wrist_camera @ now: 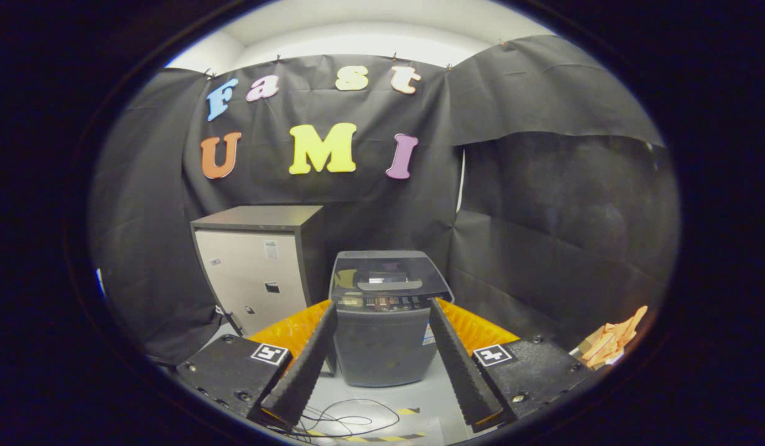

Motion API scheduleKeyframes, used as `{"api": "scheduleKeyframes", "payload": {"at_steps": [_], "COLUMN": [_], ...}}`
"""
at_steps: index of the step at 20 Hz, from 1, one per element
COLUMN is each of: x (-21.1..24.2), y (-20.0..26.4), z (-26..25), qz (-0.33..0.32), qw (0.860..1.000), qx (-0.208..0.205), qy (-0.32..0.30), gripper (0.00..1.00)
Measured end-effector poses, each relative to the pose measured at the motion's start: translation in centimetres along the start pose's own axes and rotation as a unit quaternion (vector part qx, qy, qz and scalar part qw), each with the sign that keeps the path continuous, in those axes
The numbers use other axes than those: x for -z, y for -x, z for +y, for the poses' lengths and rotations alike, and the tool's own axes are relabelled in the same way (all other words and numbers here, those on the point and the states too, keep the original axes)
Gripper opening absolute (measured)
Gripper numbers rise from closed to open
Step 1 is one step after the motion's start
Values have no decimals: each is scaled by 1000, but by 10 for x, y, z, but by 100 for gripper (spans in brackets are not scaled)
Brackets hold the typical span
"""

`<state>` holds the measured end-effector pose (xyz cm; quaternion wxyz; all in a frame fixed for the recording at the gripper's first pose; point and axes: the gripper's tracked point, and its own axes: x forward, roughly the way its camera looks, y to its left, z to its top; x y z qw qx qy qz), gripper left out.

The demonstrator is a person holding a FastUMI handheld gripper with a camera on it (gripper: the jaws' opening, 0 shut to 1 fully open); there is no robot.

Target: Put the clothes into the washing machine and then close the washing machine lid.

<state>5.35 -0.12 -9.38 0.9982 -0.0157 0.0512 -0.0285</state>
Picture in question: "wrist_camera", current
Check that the yellow black striped tape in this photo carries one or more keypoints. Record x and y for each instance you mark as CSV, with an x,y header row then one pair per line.
x,y
408,411

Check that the orange paper pile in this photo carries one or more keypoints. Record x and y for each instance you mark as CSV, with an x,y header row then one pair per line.
x,y
611,341

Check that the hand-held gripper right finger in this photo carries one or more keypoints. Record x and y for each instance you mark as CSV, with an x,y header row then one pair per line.
x,y
463,371

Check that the dark glass washing machine lid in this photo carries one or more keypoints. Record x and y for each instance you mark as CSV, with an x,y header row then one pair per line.
x,y
388,272

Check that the blue white object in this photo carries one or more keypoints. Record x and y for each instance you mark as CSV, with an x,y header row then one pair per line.
x,y
100,282

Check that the beige cabinet with dark top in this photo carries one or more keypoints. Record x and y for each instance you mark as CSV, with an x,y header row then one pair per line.
x,y
258,272

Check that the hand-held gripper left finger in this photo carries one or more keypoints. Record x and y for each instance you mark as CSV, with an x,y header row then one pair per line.
x,y
305,371

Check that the grey washing machine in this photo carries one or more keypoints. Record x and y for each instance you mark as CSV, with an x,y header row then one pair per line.
x,y
376,353

